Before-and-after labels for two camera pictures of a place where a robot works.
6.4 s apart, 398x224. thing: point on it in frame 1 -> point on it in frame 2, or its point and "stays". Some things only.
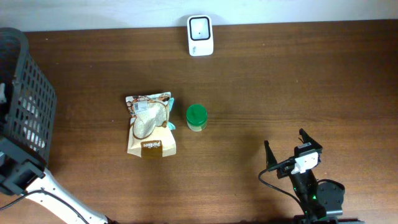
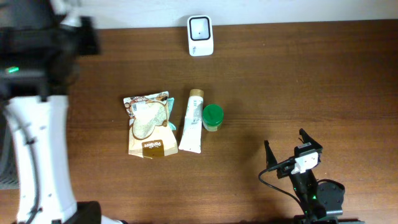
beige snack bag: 150,133 stays
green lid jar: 197,116 -> 212,117
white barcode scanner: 200,35 stays
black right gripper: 271,159 stays
